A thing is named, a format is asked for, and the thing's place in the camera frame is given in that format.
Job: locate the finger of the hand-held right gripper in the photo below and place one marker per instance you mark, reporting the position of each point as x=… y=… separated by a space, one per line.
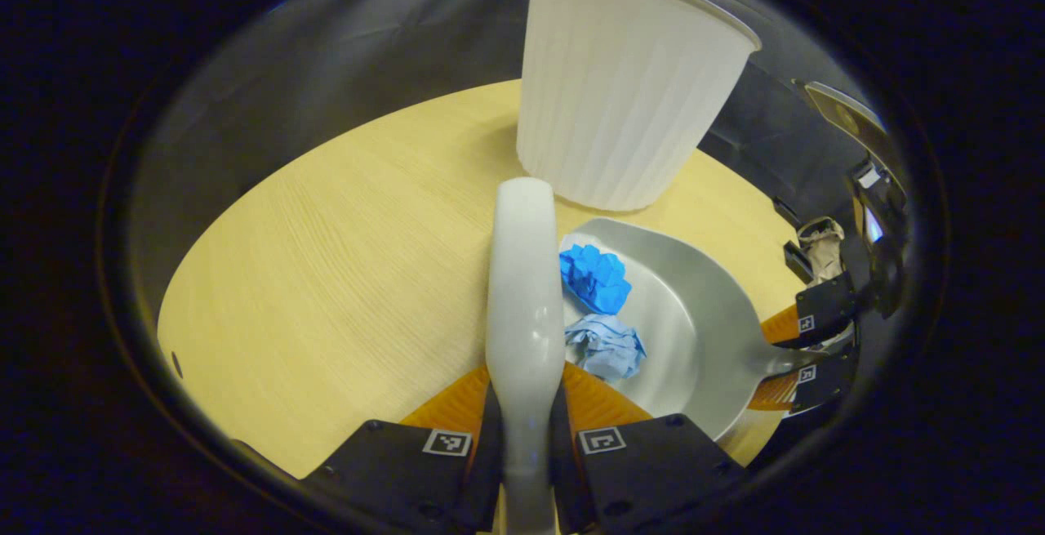
x=824 y=306
x=824 y=376

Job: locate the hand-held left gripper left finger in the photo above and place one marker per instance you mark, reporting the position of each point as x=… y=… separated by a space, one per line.
x=483 y=486

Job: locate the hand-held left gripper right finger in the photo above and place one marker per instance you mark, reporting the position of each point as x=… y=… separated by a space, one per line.
x=567 y=486

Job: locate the silver metal dustpan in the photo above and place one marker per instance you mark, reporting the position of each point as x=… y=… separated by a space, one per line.
x=702 y=306

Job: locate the light blue paper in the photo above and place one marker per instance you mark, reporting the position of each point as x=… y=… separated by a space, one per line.
x=606 y=345

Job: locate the small white broom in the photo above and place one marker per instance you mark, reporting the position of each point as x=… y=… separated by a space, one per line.
x=525 y=290

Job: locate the dark blue paper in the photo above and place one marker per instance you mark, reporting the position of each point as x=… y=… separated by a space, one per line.
x=596 y=278

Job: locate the white ribbed garbage bin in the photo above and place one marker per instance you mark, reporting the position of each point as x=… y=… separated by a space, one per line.
x=629 y=94

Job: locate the crumpled beige paper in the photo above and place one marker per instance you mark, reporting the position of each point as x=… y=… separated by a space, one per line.
x=823 y=247

